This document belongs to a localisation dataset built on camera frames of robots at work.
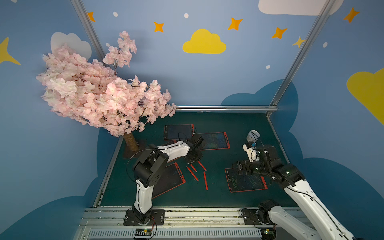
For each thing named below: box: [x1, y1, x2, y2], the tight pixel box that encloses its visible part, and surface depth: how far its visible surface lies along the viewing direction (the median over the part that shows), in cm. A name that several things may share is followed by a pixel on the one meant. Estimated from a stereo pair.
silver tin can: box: [246, 129, 260, 143], surface depth 105 cm
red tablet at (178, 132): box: [163, 124, 195, 141], surface depth 113 cm
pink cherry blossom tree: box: [36, 31, 177, 151], surface depth 61 cm
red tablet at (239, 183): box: [224, 168, 268, 193], surface depth 88 cm
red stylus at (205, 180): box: [203, 170, 209, 191], surface depth 89 cm
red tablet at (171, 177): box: [152, 162, 186, 200], surface depth 90 cm
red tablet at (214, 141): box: [197, 132, 231, 151], surface depth 106 cm
